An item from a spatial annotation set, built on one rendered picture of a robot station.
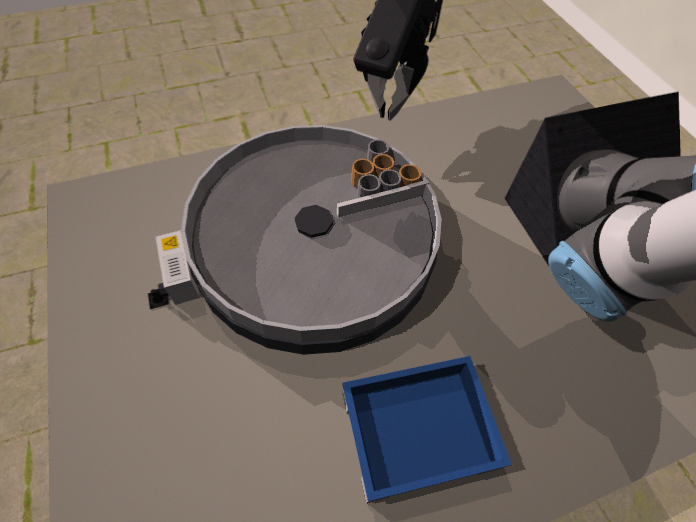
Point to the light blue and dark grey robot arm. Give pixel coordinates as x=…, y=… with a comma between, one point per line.
x=619, y=258

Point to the bronze cylindrical sleeve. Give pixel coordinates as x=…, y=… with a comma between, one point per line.
x=363, y=166
x=412, y=172
x=382, y=162

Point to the dark grey cylinder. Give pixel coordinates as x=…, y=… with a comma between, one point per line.
x=367, y=182
x=376, y=147
x=391, y=177

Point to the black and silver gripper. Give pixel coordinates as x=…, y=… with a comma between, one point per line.
x=408, y=76

